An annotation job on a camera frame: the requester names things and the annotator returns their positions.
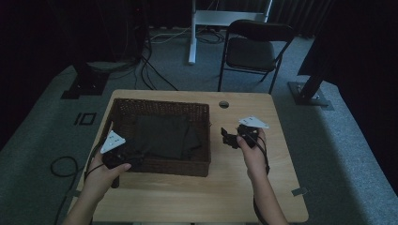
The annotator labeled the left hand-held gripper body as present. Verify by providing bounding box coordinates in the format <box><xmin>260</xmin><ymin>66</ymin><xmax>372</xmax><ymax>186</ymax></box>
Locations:
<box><xmin>99</xmin><ymin>129</ymin><xmax>145</xmax><ymax>189</ymax></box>

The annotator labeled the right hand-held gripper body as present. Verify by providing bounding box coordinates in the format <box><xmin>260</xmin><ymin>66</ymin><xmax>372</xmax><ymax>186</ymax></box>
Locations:
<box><xmin>236</xmin><ymin>115</ymin><xmax>270</xmax><ymax>149</ymax></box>

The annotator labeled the dark brown wicker basket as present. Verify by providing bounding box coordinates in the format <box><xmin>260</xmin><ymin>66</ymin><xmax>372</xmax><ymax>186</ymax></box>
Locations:
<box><xmin>100</xmin><ymin>97</ymin><xmax>212</xmax><ymax>178</ymax></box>

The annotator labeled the dark cloth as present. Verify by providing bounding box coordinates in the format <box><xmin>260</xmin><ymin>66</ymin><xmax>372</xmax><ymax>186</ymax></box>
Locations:
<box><xmin>133</xmin><ymin>113</ymin><xmax>203</xmax><ymax>161</ymax></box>

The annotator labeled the person's right hand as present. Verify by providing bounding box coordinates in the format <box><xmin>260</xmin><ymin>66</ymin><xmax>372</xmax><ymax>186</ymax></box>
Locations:
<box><xmin>236</xmin><ymin>128</ymin><xmax>269</xmax><ymax>181</ymax></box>

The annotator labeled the person's left hand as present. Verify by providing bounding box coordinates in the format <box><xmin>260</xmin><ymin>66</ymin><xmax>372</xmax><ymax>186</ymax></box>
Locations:
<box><xmin>81</xmin><ymin>152</ymin><xmax>133</xmax><ymax>203</ymax></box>

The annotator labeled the black stand with bolted base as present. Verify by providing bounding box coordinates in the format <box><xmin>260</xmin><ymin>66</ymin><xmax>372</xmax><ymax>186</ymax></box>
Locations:
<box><xmin>287</xmin><ymin>72</ymin><xmax>334</xmax><ymax>111</ymax></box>

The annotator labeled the black stand with square base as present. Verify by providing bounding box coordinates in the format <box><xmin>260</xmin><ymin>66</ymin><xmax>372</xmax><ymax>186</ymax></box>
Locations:
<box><xmin>60</xmin><ymin>60</ymin><xmax>111</xmax><ymax>100</ymax></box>

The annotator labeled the black folding chair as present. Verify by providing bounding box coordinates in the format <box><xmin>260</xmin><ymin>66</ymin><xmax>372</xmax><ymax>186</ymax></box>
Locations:
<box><xmin>217</xmin><ymin>19</ymin><xmax>296</xmax><ymax>95</ymax></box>

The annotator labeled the grey tape strip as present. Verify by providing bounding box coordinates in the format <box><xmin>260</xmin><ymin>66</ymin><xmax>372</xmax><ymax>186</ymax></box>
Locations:
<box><xmin>291</xmin><ymin>186</ymin><xmax>310</xmax><ymax>198</ymax></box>

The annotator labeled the dark curtain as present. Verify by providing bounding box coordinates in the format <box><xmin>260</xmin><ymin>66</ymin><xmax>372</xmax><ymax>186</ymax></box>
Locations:
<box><xmin>268</xmin><ymin>0</ymin><xmax>398</xmax><ymax>188</ymax></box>

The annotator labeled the left hand-held gripper cable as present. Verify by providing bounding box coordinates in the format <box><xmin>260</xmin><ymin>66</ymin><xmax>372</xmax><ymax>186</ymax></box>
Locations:
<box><xmin>84</xmin><ymin>145</ymin><xmax>107</xmax><ymax>184</ymax></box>

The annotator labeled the hand-held gripper cable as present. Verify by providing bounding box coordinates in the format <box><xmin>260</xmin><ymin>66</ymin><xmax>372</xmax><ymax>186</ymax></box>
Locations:
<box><xmin>246</xmin><ymin>130</ymin><xmax>271</xmax><ymax>225</ymax></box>
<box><xmin>84</xmin><ymin>145</ymin><xmax>107</xmax><ymax>184</ymax></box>

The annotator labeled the right hand-held gripper cable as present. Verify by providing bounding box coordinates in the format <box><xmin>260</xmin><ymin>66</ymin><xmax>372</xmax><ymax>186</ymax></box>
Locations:
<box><xmin>246</xmin><ymin>130</ymin><xmax>271</xmax><ymax>225</ymax></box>

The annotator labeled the looped black floor cable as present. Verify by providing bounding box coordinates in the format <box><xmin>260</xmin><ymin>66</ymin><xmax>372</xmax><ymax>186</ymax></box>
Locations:
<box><xmin>50</xmin><ymin>156</ymin><xmax>84</xmax><ymax>225</ymax></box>

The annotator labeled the black floor cables bundle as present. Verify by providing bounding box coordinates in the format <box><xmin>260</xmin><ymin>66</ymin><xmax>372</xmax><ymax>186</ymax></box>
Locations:
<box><xmin>133</xmin><ymin>43</ymin><xmax>180</xmax><ymax>92</ymax></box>

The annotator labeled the white metal desk frame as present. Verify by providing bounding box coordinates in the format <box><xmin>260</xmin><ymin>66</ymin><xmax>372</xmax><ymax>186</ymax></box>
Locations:
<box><xmin>187</xmin><ymin>0</ymin><xmax>274</xmax><ymax>66</ymax></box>

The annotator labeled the white floor cable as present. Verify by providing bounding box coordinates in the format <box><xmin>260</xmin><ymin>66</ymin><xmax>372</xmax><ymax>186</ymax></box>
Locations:
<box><xmin>149</xmin><ymin>27</ymin><xmax>192</xmax><ymax>44</ymax></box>

